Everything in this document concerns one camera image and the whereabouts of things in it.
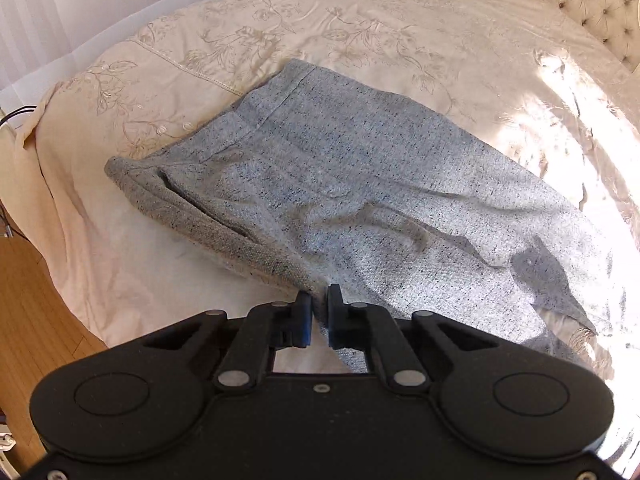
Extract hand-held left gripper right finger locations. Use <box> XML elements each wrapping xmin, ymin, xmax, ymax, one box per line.
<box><xmin>326</xmin><ymin>284</ymin><xmax>501</xmax><ymax>393</ymax></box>

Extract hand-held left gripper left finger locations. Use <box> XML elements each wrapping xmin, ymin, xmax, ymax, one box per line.
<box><xmin>135</xmin><ymin>290</ymin><xmax>314</xmax><ymax>393</ymax></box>

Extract grey speckled pants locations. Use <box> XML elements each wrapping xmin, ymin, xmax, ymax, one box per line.
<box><xmin>104</xmin><ymin>58</ymin><xmax>608</xmax><ymax>376</ymax></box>

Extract cream embroidered bedspread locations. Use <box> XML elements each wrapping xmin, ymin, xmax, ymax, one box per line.
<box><xmin>20</xmin><ymin>0</ymin><xmax>640</xmax><ymax>476</ymax></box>

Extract black cable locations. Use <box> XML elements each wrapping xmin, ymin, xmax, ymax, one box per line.
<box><xmin>0</xmin><ymin>104</ymin><xmax>39</xmax><ymax>126</ymax></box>

